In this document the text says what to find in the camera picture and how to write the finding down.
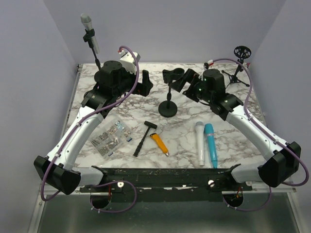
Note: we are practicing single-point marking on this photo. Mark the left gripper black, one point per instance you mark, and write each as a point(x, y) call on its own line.
point(144, 88)

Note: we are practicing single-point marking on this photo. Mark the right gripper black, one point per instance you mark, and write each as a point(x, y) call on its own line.
point(189, 75)

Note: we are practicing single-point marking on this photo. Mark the white microphone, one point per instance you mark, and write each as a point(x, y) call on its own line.
point(199, 129)

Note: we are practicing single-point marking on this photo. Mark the blue microphone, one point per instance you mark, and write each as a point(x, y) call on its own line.
point(209, 131)

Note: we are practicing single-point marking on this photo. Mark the black tripod shock-mount stand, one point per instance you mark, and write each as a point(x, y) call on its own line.
point(242, 53)

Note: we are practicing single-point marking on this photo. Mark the grey microphone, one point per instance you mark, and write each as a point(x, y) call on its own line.
point(87, 23)

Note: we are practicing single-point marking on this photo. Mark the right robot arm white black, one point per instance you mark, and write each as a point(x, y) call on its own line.
point(281, 158)

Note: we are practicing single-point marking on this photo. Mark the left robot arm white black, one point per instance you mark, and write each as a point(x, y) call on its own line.
point(114, 81)

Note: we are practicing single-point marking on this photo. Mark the orange utility knife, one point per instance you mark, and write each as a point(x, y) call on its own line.
point(160, 143)

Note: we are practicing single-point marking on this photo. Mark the clear plastic screw box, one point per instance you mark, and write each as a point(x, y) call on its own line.
point(111, 137)

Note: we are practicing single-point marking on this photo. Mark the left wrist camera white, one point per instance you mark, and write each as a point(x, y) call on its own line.
point(128, 59)

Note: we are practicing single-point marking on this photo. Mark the black front mounting rail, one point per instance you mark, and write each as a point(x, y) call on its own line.
point(166, 184)

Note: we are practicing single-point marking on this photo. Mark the aluminium frame profile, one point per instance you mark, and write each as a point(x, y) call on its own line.
point(255, 188)

